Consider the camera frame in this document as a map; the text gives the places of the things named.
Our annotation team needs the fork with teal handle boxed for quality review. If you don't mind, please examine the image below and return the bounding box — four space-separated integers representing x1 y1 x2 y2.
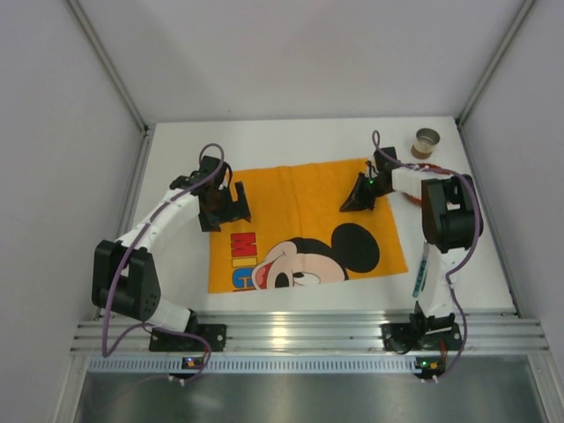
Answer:
412 242 430 298

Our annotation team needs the red round plate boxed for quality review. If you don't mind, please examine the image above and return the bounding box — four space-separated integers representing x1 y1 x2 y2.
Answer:
392 163 449 205

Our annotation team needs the aluminium mounting rail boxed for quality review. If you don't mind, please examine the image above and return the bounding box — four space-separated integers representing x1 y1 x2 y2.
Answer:
70 310 547 353

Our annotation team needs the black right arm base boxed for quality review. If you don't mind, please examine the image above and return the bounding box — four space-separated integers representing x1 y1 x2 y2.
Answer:
381 323 462 354

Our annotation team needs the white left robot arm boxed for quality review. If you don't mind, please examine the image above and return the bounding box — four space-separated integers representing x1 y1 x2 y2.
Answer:
92 155 251 332

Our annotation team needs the metal cup brown base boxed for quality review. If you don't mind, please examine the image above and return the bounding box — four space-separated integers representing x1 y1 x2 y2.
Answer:
411 128 441 160

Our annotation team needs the slotted grey cable duct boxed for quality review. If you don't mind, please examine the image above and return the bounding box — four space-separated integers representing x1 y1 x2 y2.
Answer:
88 354 444 375

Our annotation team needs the orange cartoon mouse towel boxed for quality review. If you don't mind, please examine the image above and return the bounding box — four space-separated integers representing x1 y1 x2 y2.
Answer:
208 159 408 293

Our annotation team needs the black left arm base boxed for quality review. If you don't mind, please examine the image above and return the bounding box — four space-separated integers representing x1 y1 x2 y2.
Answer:
149 323 227 353

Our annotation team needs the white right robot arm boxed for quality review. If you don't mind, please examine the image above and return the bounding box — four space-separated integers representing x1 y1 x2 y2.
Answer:
340 147 483 338

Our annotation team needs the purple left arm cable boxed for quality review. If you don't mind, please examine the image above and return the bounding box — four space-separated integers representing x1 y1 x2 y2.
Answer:
100 143 228 380

